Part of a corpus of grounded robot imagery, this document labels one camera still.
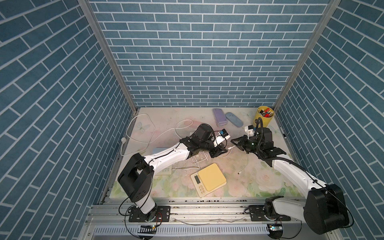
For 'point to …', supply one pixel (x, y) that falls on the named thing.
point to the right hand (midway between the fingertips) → (232, 141)
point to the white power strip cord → (123, 140)
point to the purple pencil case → (220, 119)
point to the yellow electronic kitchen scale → (208, 179)
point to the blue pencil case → (233, 119)
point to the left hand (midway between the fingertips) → (228, 149)
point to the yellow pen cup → (266, 113)
